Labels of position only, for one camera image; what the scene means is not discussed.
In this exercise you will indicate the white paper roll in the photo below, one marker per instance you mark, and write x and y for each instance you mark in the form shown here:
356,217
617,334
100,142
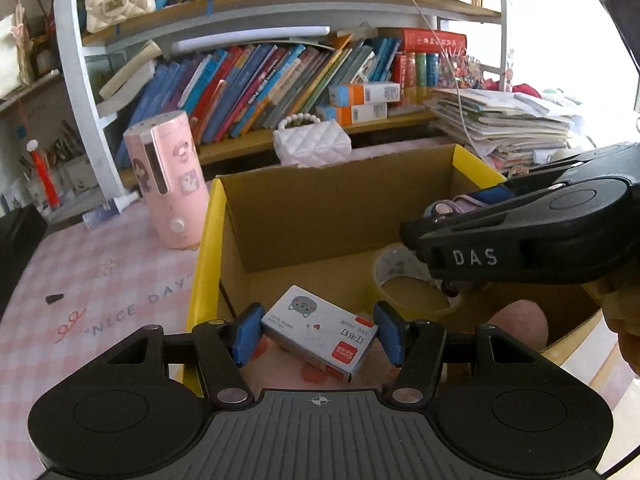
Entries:
250,40

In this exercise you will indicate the row of leaning books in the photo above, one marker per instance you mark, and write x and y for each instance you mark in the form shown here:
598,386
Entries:
260,85

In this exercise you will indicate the colourful acrylic stand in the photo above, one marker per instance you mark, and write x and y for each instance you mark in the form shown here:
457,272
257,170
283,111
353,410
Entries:
460,72

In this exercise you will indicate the orange and white carton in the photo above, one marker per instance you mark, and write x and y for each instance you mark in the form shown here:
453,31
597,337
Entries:
365,94
352,114

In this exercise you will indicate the pen holder with pens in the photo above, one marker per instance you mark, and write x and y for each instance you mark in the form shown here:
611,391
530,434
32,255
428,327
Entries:
65,175

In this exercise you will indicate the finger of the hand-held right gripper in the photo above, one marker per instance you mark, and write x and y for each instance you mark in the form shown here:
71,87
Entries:
492,196
475,225

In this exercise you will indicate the white bookshelf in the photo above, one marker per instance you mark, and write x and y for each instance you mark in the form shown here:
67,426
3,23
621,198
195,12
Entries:
82,85

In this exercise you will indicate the white staple box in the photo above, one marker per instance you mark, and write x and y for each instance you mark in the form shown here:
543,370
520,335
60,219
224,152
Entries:
320,330

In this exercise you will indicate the white quilted purse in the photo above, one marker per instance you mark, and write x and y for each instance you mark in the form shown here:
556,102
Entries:
312,145

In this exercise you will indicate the cream curled book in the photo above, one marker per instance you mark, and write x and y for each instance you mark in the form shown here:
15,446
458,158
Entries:
130,72

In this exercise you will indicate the small spray bottle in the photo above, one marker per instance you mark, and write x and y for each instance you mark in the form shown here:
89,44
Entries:
102,216

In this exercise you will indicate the person's right hand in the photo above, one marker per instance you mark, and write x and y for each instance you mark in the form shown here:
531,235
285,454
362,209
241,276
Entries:
625,320

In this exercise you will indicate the pink checked tablecloth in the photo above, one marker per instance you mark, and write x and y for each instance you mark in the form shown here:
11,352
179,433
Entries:
100,270

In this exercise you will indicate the stack of papers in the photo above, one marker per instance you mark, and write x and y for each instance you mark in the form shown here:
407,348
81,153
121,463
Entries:
500,120

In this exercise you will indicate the white paper bag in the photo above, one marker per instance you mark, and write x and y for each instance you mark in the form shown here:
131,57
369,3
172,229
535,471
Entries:
12,55

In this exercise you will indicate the black case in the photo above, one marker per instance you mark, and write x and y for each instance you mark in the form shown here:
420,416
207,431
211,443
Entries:
20,250

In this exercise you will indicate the pink humidifier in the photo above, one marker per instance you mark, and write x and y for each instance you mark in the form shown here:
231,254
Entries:
170,180

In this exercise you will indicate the roll of clear tape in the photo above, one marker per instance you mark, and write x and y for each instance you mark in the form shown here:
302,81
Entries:
395,267

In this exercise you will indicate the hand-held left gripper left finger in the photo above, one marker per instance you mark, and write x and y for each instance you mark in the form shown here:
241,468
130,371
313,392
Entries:
245,335

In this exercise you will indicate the red tassel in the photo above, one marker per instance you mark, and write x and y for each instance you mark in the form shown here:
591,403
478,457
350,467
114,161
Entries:
45,180

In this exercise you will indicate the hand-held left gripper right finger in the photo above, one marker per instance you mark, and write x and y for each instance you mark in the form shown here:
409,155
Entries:
390,335

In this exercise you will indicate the yellow cardboard box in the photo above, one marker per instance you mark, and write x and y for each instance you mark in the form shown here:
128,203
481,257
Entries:
325,220

